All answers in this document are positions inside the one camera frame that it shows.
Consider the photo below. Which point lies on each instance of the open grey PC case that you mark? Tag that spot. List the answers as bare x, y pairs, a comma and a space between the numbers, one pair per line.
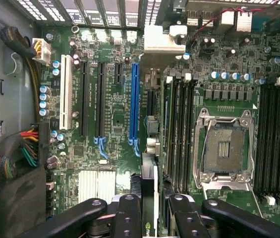
30, 10

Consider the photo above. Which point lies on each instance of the CPU socket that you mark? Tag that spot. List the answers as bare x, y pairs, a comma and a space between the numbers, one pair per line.
229, 148

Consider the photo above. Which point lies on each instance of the blue expansion slot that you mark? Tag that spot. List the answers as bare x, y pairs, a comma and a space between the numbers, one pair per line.
134, 99

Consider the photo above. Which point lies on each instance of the green motherboard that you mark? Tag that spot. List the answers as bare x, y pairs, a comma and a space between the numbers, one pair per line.
120, 104

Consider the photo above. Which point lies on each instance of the silver chipset heatsink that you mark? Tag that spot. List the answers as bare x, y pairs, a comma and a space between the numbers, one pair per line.
97, 186

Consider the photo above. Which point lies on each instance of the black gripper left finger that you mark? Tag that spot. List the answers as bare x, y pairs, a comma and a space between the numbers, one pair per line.
129, 218

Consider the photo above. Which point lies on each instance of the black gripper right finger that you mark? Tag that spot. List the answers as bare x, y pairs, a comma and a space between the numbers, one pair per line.
186, 220

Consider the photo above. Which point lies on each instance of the metal socket cover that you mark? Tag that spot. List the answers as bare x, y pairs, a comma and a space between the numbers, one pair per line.
226, 187

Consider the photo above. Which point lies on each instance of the white power connector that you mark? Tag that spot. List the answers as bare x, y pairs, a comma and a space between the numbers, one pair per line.
44, 50

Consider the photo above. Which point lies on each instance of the white expansion slot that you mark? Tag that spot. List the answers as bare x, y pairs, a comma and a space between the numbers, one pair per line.
66, 91

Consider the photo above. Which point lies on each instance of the short black expansion slot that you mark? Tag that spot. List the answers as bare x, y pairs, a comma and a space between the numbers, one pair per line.
119, 73

